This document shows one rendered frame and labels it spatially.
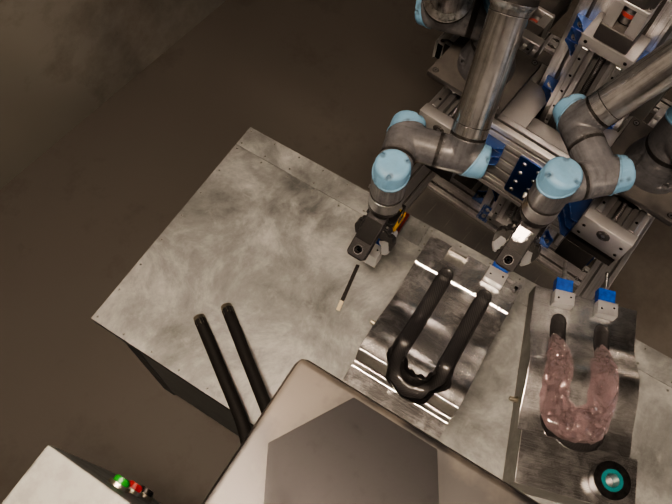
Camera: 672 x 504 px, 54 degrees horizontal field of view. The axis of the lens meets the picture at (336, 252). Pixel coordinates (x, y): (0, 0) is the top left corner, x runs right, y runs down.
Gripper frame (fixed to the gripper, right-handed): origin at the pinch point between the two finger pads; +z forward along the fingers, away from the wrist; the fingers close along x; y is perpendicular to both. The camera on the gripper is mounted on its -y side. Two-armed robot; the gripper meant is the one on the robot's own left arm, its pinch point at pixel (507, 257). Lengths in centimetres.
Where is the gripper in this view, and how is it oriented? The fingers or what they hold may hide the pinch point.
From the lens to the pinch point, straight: 159.6
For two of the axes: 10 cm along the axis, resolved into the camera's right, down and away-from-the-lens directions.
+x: -8.5, -4.9, 1.9
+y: 5.3, -7.6, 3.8
